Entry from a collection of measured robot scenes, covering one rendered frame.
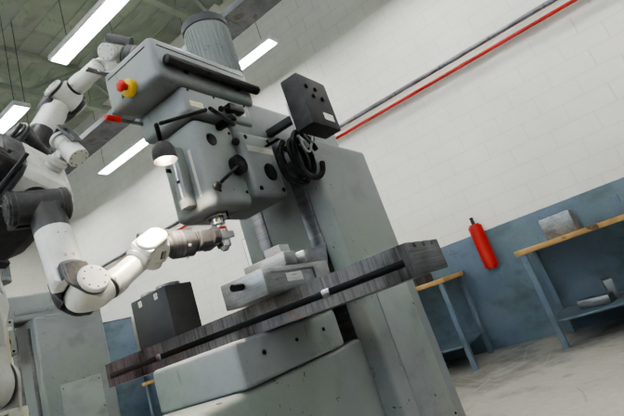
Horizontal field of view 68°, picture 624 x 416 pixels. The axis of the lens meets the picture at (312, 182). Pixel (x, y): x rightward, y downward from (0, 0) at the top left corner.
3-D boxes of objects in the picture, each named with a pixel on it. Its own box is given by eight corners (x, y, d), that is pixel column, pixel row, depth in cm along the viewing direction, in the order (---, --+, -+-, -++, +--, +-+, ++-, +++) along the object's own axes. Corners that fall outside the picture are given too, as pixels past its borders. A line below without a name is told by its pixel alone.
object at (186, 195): (188, 205, 146) (172, 146, 152) (180, 210, 148) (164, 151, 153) (198, 205, 149) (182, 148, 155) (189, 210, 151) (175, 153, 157)
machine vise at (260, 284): (268, 294, 117) (256, 253, 120) (226, 311, 124) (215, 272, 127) (333, 280, 147) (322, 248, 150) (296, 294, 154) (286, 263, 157)
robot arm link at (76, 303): (149, 265, 129) (102, 307, 112) (134, 285, 134) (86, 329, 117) (120, 240, 129) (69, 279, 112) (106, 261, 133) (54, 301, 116)
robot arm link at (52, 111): (71, 111, 187) (50, 149, 171) (42, 89, 179) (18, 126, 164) (89, 98, 182) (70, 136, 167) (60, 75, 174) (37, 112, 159)
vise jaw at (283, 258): (286, 265, 129) (282, 251, 131) (246, 281, 136) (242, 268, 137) (298, 263, 135) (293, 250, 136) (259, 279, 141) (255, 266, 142)
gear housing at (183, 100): (188, 110, 149) (180, 84, 152) (142, 144, 161) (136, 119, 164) (255, 126, 177) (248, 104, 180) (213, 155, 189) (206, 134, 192)
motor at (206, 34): (222, 69, 181) (201, 3, 189) (188, 95, 190) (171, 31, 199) (255, 81, 197) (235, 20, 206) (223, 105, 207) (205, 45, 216)
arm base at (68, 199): (11, 238, 118) (8, 193, 116) (-1, 228, 127) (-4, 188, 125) (74, 228, 128) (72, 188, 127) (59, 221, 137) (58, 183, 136)
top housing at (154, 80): (158, 74, 144) (146, 32, 148) (110, 116, 156) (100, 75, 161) (256, 105, 183) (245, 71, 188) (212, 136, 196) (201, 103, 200)
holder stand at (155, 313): (175, 338, 158) (162, 281, 164) (140, 353, 169) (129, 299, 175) (203, 331, 168) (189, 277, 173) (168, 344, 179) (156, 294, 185)
